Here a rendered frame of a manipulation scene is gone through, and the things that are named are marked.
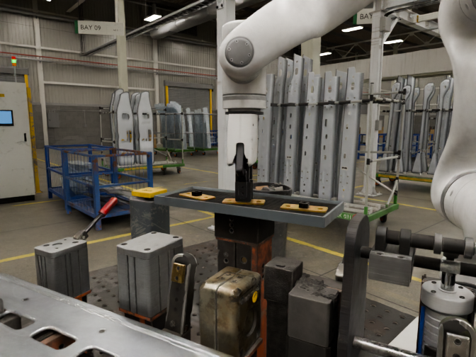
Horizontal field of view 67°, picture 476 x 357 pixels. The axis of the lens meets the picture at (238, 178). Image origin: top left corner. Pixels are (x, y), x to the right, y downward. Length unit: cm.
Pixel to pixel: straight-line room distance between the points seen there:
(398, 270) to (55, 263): 64
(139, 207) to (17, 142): 624
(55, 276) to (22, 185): 630
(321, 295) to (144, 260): 28
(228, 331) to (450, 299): 29
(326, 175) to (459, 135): 418
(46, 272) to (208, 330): 41
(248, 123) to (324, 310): 34
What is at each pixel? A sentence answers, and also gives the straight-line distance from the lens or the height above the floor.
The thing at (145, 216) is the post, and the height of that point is 111.
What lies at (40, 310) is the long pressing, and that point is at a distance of 73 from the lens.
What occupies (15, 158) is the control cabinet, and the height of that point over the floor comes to 75.
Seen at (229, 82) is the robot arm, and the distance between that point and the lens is 67.
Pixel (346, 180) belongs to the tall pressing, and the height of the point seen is 60.
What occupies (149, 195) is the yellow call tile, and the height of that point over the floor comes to 115.
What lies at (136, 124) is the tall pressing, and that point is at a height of 132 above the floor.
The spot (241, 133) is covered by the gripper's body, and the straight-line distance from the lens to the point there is 65.
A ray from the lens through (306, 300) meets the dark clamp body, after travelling 53.
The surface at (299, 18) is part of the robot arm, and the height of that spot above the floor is 148.
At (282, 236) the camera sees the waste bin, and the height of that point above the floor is 25.
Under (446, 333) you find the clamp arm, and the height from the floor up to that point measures 109.
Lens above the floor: 132
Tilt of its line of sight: 9 degrees down
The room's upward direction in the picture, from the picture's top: straight up
